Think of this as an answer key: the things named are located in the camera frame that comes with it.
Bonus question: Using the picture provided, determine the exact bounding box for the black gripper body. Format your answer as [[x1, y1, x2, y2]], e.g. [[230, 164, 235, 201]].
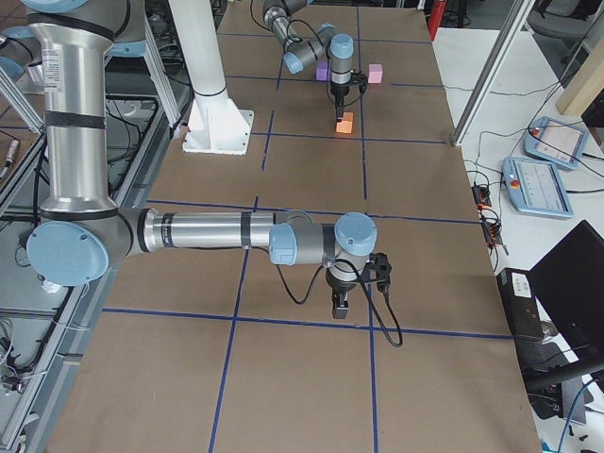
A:
[[329, 81, 350, 98]]

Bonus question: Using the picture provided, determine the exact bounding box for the orange foam block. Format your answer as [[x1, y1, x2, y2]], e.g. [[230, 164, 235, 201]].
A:
[[335, 111, 354, 135]]

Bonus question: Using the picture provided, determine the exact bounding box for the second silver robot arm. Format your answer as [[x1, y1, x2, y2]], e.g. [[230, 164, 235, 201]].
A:
[[21, 1, 378, 286]]

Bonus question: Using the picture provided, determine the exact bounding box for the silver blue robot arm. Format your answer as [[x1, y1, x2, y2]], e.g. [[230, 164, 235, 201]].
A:
[[262, 0, 354, 107]]

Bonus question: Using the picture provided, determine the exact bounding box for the purple foam block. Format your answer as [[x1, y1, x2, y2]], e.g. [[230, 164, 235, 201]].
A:
[[315, 61, 329, 82]]

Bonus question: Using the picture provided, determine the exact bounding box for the pink foam block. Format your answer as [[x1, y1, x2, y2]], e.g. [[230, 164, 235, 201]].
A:
[[367, 63, 383, 84]]

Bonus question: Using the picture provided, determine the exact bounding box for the near blue teach pendant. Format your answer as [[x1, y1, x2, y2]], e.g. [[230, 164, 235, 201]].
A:
[[502, 157, 574, 219]]

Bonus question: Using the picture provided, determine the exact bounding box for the blue teach pendant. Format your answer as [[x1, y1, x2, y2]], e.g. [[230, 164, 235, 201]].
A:
[[524, 116, 588, 170], [502, 157, 574, 219]]

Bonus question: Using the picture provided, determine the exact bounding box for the far blue teach pendant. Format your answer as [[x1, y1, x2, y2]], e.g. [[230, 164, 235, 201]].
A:
[[524, 116, 588, 170]]

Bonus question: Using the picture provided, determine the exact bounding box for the black computer box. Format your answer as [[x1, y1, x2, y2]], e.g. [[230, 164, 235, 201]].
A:
[[496, 268, 559, 342]]

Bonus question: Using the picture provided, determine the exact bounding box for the black monitor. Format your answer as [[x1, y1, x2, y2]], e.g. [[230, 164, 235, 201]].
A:
[[525, 220, 603, 392]]

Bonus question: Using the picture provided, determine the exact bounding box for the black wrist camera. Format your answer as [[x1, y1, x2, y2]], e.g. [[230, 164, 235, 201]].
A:
[[351, 72, 367, 95], [368, 252, 392, 294]]

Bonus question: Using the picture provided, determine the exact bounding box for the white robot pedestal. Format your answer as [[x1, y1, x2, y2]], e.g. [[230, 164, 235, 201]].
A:
[[169, 0, 254, 155]]

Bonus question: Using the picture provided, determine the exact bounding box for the aluminium frame post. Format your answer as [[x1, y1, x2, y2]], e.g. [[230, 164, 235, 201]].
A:
[[452, 0, 534, 146]]

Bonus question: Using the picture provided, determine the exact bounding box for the aluminium frame rail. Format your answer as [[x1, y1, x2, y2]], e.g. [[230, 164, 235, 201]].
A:
[[1, 113, 172, 452]]

